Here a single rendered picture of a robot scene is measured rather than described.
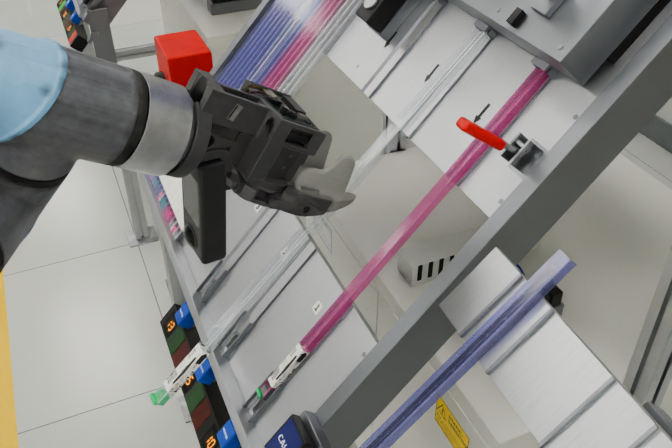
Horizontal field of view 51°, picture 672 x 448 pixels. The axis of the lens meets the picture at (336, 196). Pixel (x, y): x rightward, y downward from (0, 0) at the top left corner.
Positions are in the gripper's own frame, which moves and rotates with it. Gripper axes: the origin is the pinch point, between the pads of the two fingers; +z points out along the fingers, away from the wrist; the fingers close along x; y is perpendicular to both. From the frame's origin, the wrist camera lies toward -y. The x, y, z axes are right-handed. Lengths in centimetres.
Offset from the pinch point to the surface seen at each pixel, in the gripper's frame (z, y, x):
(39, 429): 27, -111, 67
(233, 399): 5.6, -30.5, 1.6
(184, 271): 9.3, -30.9, 26.6
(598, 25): 10.6, 26.6, -6.6
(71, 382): 36, -106, 77
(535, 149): 12.2, 14.0, -7.9
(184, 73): 30, -22, 87
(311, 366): 8.6, -20.4, -3.0
